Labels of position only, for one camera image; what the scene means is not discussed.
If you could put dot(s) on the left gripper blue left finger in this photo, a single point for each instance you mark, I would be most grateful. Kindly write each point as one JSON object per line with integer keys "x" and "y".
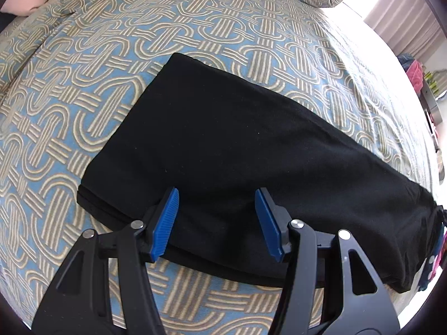
{"x": 159, "y": 222}

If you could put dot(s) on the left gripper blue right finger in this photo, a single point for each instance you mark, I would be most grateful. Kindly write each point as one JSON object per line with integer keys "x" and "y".
{"x": 274, "y": 221}

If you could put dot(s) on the black pants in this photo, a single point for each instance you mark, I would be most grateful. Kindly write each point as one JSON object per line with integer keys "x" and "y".
{"x": 218, "y": 138}

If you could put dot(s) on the pink clothing pile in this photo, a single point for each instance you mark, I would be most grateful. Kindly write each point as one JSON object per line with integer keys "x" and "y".
{"x": 414, "y": 71}

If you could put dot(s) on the blue beige patterned bedspread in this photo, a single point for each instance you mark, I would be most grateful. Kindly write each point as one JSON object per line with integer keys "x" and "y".
{"x": 72, "y": 70}

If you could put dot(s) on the cluttered side shelf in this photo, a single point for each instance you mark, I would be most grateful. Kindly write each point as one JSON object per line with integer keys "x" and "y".
{"x": 435, "y": 121}

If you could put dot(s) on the beige curtain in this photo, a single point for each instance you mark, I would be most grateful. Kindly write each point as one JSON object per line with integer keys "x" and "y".
{"x": 407, "y": 26}

